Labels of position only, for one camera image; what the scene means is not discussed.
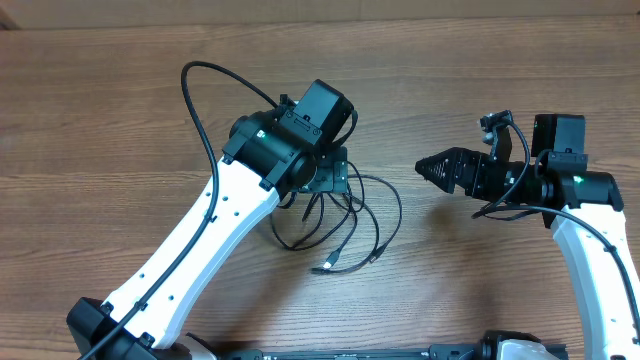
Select black cable with silver plug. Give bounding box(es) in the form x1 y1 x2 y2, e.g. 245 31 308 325
312 159 404 275

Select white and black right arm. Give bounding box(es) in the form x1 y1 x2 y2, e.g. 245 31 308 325
415 110 639 359

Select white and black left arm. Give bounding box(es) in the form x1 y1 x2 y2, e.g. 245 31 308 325
66 80 353 359

